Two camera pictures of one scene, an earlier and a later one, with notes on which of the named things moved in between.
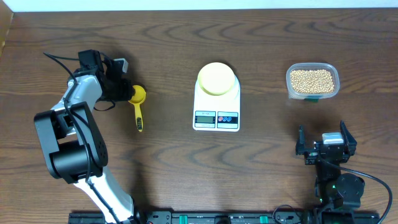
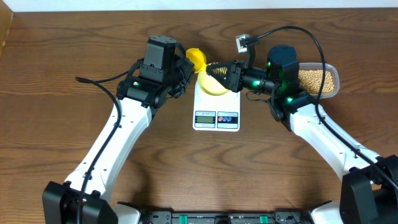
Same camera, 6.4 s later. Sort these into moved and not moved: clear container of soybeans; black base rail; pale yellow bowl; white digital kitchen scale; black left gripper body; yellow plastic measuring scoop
Moved: yellow plastic measuring scoop; black left gripper body
Not moved: pale yellow bowl; black base rail; clear container of soybeans; white digital kitchen scale
